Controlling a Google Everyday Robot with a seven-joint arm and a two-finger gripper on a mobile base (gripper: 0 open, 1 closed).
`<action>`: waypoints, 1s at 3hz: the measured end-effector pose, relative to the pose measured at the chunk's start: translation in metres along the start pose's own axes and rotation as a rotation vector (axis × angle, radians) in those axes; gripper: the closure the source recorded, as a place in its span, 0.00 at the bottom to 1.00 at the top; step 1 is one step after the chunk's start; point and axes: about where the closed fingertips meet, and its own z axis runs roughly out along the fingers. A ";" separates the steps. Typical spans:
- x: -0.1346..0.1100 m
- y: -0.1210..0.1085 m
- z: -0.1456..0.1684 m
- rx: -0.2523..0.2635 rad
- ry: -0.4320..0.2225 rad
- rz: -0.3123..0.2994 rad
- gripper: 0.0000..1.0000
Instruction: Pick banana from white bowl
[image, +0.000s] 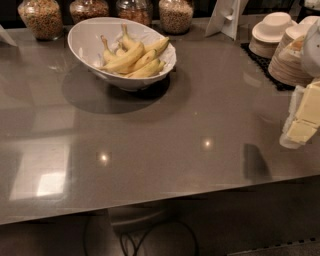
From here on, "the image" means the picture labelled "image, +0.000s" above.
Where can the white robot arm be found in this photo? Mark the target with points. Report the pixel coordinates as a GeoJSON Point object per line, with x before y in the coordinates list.
{"type": "Point", "coordinates": [310, 52]}

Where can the lower right yellow banana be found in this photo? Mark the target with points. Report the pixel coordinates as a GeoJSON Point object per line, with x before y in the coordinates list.
{"type": "Point", "coordinates": [151, 69]}

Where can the middle yellow banana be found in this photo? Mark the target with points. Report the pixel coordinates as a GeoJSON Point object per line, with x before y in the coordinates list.
{"type": "Point", "coordinates": [145, 59]}

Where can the white oval bowl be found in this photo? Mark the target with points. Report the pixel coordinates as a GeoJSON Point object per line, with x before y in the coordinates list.
{"type": "Point", "coordinates": [84, 41]}

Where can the upper right yellow banana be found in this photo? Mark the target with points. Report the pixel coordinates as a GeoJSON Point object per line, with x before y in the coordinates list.
{"type": "Point", "coordinates": [159, 46]}

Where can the long front yellow banana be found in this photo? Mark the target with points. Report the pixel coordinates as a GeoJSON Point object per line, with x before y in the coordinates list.
{"type": "Point", "coordinates": [127, 59]}

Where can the left small yellow banana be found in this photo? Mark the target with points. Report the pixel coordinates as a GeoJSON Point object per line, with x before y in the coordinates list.
{"type": "Point", "coordinates": [108, 55]}

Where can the front stack paper plates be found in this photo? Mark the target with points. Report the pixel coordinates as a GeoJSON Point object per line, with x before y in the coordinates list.
{"type": "Point", "coordinates": [285, 65]}

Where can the black rubber mat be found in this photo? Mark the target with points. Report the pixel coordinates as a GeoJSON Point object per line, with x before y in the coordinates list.
{"type": "Point", "coordinates": [263, 64]}

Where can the back stack paper bowls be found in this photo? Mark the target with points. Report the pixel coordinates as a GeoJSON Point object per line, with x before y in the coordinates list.
{"type": "Point", "coordinates": [267, 34]}

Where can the white folded paper sign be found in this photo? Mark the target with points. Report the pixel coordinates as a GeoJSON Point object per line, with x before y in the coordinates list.
{"type": "Point", "coordinates": [225, 18]}

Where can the glass cereal jar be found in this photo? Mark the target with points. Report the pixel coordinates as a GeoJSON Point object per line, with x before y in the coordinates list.
{"type": "Point", "coordinates": [86, 9]}
{"type": "Point", "coordinates": [42, 17]}
{"type": "Point", "coordinates": [176, 15]}
{"type": "Point", "coordinates": [140, 11]}

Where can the leftmost glass cereal jar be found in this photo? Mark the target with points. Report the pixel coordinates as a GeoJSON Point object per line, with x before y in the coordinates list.
{"type": "Point", "coordinates": [42, 17]}

